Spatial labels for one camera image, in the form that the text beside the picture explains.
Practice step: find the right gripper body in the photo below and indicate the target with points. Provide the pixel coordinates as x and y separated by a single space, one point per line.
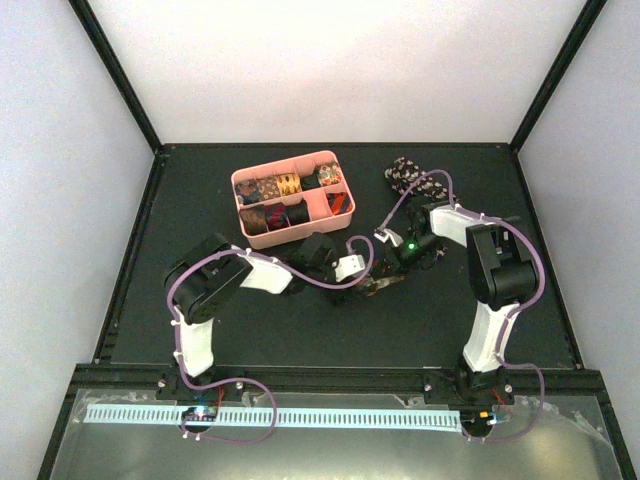
423 245

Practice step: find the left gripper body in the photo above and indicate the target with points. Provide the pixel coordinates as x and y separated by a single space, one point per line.
314 273

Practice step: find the brown green patterned tie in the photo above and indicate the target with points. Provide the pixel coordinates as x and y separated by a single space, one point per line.
370 285

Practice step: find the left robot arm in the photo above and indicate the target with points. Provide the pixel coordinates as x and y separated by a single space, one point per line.
211 272

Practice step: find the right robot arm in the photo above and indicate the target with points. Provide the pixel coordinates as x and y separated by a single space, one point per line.
506 276

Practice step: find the red navy rolled tie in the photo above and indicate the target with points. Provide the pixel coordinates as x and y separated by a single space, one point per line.
276 217

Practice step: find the red striped rolled tie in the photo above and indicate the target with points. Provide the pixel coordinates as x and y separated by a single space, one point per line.
339 203

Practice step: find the pink divided organizer box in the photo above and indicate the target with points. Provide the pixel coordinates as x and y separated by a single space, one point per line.
321 218

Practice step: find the black floral tie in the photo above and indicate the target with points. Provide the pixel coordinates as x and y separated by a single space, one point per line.
403 172

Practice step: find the yellow black rolled tie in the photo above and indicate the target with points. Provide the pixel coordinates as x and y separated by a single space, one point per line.
288 184

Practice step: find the white red floral rolled tie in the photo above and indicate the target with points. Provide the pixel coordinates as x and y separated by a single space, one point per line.
329 174

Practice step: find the brown paisley rolled tie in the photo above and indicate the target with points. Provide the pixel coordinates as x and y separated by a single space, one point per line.
268 188

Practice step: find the blue floral rolled tie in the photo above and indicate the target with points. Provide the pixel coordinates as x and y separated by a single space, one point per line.
247 192

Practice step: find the clear acrylic sheet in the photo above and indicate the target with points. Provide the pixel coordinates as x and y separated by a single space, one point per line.
559 438

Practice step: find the light blue slotted strip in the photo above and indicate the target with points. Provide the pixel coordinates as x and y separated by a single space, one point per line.
311 418

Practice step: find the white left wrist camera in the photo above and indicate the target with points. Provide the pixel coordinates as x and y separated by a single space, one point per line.
348 266

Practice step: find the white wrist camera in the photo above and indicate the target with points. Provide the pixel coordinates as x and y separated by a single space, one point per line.
348 266
388 236

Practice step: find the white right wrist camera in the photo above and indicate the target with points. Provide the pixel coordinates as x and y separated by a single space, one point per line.
388 236

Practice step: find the black aluminium mounting rail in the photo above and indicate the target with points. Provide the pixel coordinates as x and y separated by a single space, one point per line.
436 386

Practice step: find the left black frame post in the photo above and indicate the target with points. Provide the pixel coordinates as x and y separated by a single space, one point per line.
98 38

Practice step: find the black frame post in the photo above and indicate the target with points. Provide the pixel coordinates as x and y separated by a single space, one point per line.
570 47
98 38

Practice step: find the right black frame post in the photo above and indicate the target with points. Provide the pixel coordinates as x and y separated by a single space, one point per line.
570 47

